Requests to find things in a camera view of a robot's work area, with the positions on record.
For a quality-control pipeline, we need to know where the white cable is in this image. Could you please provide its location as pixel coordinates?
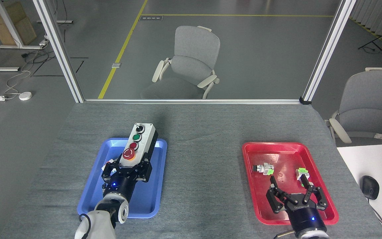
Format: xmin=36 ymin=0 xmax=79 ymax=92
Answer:
xmin=5 ymin=41 xmax=45 ymax=99

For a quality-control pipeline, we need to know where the blue plastic tray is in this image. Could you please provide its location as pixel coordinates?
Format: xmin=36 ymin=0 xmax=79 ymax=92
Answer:
xmin=77 ymin=138 xmax=167 ymax=218

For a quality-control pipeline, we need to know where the white desk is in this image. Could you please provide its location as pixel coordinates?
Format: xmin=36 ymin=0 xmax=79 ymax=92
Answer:
xmin=336 ymin=143 xmax=382 ymax=239

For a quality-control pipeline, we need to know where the cardboard box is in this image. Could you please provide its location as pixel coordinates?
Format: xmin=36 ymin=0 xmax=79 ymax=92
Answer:
xmin=0 ymin=17 xmax=37 ymax=46
xmin=0 ymin=2 xmax=27 ymax=25

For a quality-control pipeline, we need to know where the silver aluminium rail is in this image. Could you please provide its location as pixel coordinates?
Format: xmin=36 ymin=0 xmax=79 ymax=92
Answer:
xmin=84 ymin=99 xmax=302 ymax=105

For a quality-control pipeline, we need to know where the white curtain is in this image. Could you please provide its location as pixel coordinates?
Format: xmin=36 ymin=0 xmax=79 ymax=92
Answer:
xmin=350 ymin=0 xmax=382 ymax=55

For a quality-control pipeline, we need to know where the black selector switch green block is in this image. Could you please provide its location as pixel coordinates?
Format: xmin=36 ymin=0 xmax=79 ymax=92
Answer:
xmin=252 ymin=163 xmax=275 ymax=176

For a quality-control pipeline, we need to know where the red plastic tray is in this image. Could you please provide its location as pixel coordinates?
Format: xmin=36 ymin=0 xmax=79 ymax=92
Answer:
xmin=242 ymin=142 xmax=339 ymax=225

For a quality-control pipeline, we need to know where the grey office chair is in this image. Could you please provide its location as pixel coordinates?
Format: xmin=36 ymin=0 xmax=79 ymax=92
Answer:
xmin=325 ymin=67 xmax=382 ymax=147
xmin=140 ymin=26 xmax=221 ymax=100

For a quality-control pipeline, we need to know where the silver aluminium post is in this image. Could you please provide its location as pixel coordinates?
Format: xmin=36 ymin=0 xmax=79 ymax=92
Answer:
xmin=300 ymin=0 xmax=357 ymax=105
xmin=32 ymin=0 xmax=85 ymax=103

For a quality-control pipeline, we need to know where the grey control box with buttons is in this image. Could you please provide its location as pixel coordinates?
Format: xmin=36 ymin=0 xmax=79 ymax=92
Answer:
xmin=119 ymin=123 xmax=159 ymax=167

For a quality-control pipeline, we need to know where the black computer mouse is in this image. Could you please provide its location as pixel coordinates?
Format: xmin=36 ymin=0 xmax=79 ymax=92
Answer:
xmin=360 ymin=176 xmax=380 ymax=200

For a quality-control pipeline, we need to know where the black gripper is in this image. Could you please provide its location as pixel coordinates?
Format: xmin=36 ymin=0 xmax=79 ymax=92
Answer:
xmin=101 ymin=156 xmax=154 ymax=203
xmin=266 ymin=174 xmax=328 ymax=237

